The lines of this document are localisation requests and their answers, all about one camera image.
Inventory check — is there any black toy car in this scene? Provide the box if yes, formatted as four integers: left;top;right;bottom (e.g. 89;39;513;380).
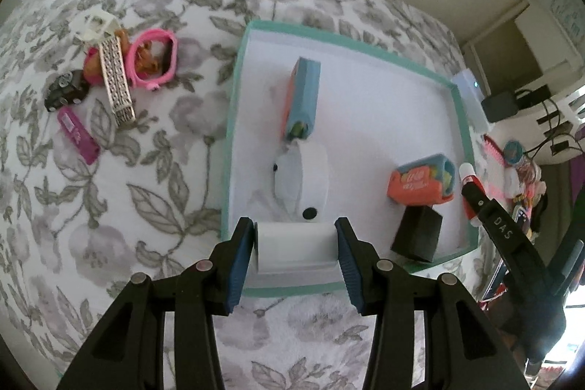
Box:
44;69;91;112

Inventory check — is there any pink white crochet mat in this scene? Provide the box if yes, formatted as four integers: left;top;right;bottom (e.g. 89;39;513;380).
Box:
482;134;544;208

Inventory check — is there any blue toy knife salmon handle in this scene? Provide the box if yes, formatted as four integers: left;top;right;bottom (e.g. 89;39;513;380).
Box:
284;56;322;143

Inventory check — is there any salmon printed toy knife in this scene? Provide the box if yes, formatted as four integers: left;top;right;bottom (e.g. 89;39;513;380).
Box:
388;154;456;205

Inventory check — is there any black charger plug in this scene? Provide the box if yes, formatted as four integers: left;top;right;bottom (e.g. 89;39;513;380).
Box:
390;205;443;263

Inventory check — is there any red bottle with white cap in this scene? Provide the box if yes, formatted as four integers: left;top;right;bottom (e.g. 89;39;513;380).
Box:
458;163;484;227

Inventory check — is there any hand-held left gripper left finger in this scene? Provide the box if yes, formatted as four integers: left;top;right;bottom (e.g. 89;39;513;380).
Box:
57;216;254;390

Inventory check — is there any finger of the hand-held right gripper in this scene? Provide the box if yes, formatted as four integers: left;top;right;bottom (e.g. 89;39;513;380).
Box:
461;183;544;276

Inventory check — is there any white charger cube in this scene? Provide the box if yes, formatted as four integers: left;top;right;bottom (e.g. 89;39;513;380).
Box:
252;222;340;274

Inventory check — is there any black power adapter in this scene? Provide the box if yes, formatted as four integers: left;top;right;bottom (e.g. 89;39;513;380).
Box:
481;92;520;122

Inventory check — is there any cream plastic clip holder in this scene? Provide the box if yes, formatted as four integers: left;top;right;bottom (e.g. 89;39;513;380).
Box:
72;5;120;48

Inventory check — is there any gold patterned metal bar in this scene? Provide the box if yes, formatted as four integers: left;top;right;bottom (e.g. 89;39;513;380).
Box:
98;36;136;126

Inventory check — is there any white power strip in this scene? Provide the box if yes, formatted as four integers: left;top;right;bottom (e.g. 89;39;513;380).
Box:
454;69;489;132

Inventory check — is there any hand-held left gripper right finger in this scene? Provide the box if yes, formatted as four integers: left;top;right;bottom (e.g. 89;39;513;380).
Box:
335;217;526;390

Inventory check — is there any pink kids watch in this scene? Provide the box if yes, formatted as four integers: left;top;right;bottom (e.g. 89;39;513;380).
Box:
125;29;177;91

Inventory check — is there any teal framed white tray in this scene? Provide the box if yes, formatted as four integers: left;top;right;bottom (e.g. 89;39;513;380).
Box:
220;20;478;297

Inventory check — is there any magenta rectangular case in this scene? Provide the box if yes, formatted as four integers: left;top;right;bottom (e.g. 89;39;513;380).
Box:
57;106;100;164

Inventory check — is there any round blue tin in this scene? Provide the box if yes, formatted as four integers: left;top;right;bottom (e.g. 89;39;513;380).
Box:
504;140;525;166

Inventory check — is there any brown toy dog figure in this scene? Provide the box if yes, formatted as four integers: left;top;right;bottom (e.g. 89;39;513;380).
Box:
83;27;170;87

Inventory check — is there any white shelf unit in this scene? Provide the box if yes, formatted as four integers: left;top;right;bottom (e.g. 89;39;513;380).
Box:
512;0;585;117

